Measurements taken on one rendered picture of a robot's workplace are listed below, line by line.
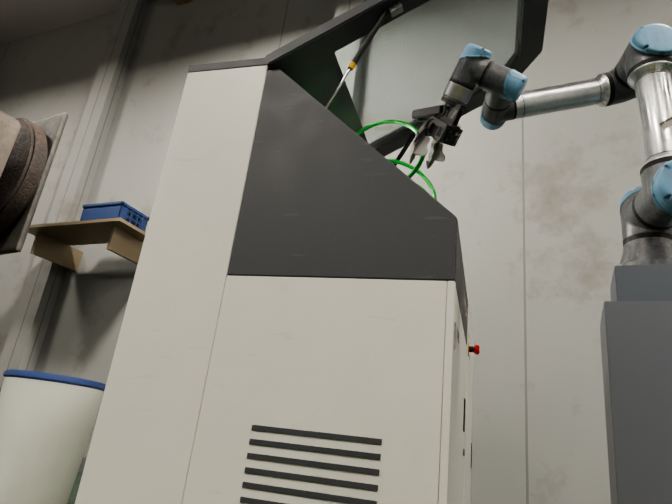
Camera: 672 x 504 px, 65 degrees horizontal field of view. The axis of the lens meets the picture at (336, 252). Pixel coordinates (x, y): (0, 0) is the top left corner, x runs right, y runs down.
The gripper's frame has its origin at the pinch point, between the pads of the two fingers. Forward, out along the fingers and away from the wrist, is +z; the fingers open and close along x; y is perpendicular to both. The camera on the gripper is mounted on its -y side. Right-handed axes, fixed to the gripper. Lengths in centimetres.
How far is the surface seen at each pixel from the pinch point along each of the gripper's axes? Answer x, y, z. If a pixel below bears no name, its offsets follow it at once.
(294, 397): -45, 41, 50
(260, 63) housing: -39, -42, -7
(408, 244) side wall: -23.3, 31.9, 12.9
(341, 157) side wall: -29.0, 1.8, 4.2
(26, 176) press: -54, -330, 168
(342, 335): -36, 38, 36
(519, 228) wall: 224, -99, 48
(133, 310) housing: -69, -4, 60
